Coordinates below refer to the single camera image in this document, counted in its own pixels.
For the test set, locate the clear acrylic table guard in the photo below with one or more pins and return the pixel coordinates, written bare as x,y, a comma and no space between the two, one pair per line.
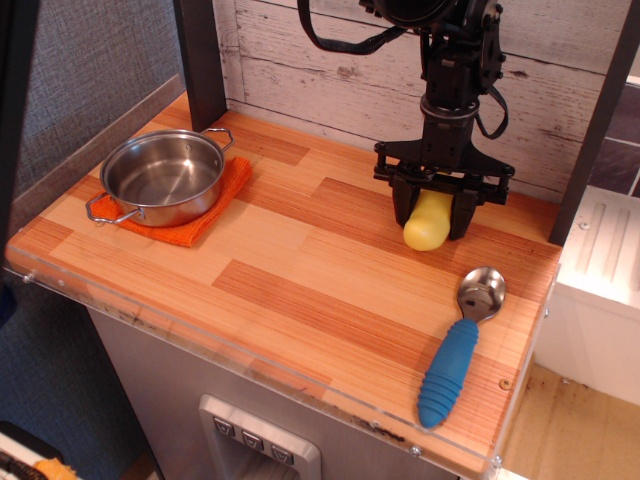
314,342

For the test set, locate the orange cloth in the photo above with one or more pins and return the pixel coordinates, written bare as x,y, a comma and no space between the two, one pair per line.
238,171

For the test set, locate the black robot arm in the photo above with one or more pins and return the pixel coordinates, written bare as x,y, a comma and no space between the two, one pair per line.
461,61

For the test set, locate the yellow toy banana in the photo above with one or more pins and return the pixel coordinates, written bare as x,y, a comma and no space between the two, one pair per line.
429,224

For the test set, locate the dark grey post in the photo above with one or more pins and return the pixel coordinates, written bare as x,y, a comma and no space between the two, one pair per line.
201,61
611,91

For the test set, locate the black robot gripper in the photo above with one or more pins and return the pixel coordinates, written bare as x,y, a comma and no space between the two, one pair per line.
443,159

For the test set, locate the grey toy fridge cabinet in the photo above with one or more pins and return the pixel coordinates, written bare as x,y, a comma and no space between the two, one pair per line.
224,415

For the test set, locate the white toy sink unit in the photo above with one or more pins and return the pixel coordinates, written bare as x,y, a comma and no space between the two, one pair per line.
591,330

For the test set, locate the dark grey left post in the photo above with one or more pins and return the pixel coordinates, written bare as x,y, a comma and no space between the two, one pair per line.
201,61

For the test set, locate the blue handled metal spoon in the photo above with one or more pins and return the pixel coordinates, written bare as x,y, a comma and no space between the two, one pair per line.
480,297

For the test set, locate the stainless steel pot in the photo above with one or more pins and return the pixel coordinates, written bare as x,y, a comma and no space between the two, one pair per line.
162,179

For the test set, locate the dark grey right post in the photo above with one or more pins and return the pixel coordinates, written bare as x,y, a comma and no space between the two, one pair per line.
611,91

